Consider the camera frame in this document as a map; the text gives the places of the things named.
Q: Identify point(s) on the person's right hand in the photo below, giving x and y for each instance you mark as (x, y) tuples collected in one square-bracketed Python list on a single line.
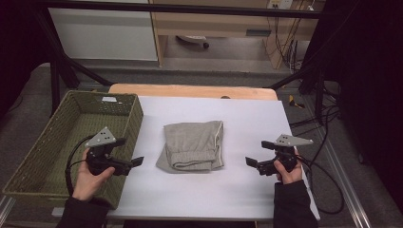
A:
[(290, 177)]

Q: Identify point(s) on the grey pants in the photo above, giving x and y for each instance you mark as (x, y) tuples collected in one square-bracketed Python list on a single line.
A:
[(193, 142)]

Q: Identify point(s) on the black diagonal frame bar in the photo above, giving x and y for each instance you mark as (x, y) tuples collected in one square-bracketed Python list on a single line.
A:
[(82, 71), (291, 78)]

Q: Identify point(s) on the wooden desk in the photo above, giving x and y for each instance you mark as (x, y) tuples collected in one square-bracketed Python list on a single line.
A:
[(215, 27)]

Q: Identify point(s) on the green woven basket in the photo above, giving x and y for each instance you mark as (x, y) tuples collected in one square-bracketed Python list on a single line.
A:
[(41, 164)]

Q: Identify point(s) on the person's left hand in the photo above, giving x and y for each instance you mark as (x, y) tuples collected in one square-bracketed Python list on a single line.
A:
[(87, 185)]

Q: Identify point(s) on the chair base with caster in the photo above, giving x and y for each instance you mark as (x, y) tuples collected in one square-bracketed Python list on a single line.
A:
[(193, 39)]

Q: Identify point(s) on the aluminium floor rail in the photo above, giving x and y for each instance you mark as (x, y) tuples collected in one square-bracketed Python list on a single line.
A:
[(6, 207), (345, 183)]

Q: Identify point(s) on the black upright frame post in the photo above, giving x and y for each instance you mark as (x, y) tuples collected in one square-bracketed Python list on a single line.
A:
[(55, 88)]

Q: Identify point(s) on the white cabinet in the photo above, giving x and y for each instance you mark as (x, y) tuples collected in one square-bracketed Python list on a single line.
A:
[(104, 34)]

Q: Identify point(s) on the wooden table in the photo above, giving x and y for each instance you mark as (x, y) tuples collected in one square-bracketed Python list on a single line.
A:
[(190, 91)]

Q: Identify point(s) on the black curtain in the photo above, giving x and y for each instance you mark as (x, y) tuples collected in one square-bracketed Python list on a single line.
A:
[(19, 47), (370, 79)]

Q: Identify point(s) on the white table board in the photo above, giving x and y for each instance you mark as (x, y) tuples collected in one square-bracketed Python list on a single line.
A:
[(202, 193)]

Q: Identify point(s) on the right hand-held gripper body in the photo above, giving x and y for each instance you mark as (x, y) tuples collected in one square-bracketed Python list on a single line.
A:
[(290, 140)]

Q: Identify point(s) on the yellow and black tool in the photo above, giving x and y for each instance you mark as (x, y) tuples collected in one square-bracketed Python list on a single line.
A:
[(295, 103)]

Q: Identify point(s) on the white power strip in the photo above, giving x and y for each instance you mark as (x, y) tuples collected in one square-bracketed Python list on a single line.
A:
[(280, 3)]

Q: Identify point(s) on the black horizontal frame bar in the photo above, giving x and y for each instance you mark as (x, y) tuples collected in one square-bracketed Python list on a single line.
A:
[(190, 9)]

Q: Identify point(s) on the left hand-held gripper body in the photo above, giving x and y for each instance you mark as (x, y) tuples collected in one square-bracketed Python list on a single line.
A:
[(100, 137)]

